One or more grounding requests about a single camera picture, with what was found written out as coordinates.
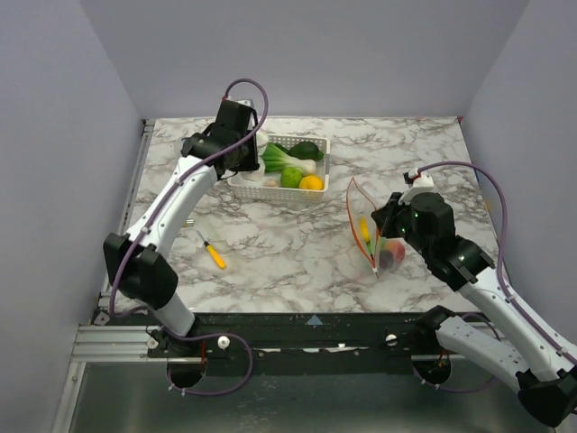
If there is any toy garlic bulb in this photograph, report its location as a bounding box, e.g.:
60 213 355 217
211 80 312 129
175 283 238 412
263 179 280 188

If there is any lime green toy fruit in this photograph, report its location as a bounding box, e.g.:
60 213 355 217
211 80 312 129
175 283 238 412
280 167 303 189

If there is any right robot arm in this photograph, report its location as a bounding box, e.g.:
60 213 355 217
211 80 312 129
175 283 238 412
371 192 576 428

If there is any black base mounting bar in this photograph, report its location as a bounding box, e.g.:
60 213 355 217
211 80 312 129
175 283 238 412
93 311 462 383

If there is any yellow handled screwdriver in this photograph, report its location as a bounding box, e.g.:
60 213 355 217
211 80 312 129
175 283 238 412
197 231 226 270

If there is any toy bok choy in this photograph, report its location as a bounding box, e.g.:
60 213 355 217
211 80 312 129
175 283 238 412
261 143 316 175

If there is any clear orange zip bag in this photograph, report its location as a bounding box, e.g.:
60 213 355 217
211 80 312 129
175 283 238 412
345 177 405 279

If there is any dark green toy avocado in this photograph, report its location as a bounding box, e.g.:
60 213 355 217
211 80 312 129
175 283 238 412
288 141 325 161

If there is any aluminium extrusion rail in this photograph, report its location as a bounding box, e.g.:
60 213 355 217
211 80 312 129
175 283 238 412
49 119 168 433

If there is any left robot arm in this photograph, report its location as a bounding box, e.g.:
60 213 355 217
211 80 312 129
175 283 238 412
103 98 262 356

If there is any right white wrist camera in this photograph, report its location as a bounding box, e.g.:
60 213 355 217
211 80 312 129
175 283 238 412
399 168 435 205

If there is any yellow toy corn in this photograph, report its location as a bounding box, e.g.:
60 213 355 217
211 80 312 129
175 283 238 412
359 216 371 243

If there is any yellow toy lemon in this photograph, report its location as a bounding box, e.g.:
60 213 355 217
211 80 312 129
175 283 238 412
298 175 325 190

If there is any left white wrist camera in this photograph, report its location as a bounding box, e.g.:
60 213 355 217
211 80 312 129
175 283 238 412
223 97 259 124

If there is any toy peach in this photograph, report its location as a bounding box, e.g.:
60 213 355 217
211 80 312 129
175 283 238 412
386 240 406 262

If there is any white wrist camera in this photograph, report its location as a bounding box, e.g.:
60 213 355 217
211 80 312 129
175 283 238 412
399 168 435 205
223 97 259 124

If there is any white perforated plastic basket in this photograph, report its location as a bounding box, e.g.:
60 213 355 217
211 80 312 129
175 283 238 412
226 134 331 203

